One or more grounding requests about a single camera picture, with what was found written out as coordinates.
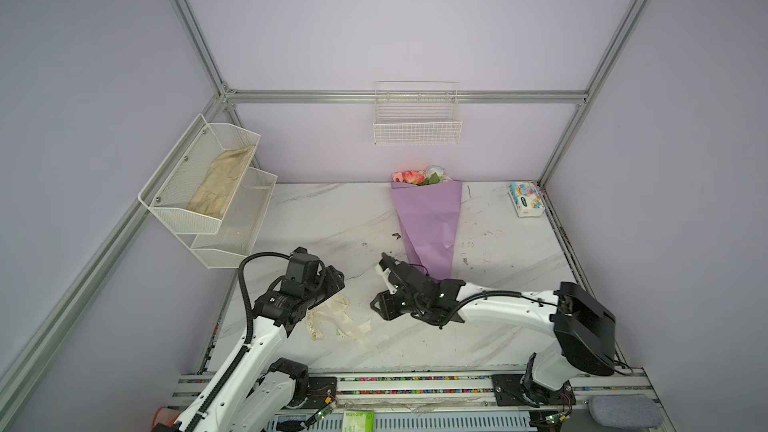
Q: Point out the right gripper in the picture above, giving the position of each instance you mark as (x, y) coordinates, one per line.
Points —
(375, 304)

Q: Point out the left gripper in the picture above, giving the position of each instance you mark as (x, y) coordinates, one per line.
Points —
(331, 282)

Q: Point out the cream printed ribbon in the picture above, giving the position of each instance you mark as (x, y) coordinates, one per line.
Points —
(334, 312)

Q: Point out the pink purple wrapping paper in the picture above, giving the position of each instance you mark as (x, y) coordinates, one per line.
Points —
(429, 218)

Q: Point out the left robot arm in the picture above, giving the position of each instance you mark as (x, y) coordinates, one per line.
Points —
(270, 320)

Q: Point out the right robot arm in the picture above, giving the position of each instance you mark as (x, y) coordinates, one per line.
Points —
(581, 329)

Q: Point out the lower white mesh shelf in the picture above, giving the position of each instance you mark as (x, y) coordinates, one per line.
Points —
(241, 224)

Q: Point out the white mesh shelf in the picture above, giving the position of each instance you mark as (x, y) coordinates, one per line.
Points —
(241, 224)
(194, 189)

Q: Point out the beige cloth in shelf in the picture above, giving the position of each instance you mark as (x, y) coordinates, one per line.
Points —
(213, 196)

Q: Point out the green label box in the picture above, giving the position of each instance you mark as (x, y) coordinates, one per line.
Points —
(358, 421)

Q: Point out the upper white mesh shelf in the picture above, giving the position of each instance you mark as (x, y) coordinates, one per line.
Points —
(194, 189)

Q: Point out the tissue pack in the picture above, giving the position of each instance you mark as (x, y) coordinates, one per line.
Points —
(526, 199)

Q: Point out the orange rubber glove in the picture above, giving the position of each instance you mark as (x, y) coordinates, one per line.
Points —
(165, 420)

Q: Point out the grey sponge pad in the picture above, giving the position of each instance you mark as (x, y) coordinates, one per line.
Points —
(625, 412)

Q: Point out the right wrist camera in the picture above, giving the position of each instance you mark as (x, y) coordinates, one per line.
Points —
(384, 274)

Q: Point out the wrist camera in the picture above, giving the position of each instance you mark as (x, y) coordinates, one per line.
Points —
(303, 274)
(384, 274)

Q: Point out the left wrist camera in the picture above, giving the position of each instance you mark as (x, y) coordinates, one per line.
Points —
(303, 274)

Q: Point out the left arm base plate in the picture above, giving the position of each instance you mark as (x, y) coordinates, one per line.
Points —
(319, 390)

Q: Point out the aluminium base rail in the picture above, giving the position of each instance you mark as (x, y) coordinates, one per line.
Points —
(402, 401)

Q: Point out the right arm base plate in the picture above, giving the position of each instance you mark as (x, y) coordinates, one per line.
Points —
(517, 390)

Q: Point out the white wire wall basket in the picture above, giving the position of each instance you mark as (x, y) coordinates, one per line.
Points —
(416, 113)

